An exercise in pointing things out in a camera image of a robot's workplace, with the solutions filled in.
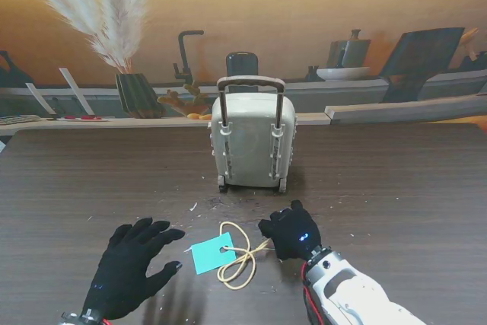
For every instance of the grey metal grille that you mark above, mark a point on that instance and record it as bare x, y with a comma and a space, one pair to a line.
19, 119

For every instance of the orange coral shaped decoration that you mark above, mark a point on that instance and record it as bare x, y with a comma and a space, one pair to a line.
182, 102

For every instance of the black kitchen faucet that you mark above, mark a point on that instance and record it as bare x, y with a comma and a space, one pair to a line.
183, 55

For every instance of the white shallow bowl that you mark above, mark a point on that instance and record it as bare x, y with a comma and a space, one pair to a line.
342, 73

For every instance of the long white slat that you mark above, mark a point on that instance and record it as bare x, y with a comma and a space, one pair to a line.
76, 91

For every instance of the teal paper luggage tag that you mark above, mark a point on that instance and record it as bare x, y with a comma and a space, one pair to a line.
209, 256

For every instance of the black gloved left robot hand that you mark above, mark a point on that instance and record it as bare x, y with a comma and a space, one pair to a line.
121, 271

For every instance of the dark tilted board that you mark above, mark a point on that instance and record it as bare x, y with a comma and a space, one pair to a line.
422, 55

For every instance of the white pampas grass plumes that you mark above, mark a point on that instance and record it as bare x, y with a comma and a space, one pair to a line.
114, 36

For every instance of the tray with red items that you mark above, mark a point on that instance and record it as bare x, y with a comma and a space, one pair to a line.
81, 117

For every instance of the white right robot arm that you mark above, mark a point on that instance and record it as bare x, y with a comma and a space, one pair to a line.
350, 290

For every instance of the short white slat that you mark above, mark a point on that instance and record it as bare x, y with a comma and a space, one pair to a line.
40, 97

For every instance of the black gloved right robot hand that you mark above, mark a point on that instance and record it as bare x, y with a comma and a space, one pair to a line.
293, 233

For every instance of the dark ribbed vase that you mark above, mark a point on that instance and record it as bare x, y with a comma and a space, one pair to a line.
137, 96

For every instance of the grey metal pot with lid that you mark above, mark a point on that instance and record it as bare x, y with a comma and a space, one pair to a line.
355, 53

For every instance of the light wooden ledge board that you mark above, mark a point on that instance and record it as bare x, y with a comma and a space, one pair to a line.
114, 123

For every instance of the black rounded cylinder speaker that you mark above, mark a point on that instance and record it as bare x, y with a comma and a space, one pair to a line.
242, 64

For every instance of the small beige toy suitcase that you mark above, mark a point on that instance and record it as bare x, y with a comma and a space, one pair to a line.
251, 142

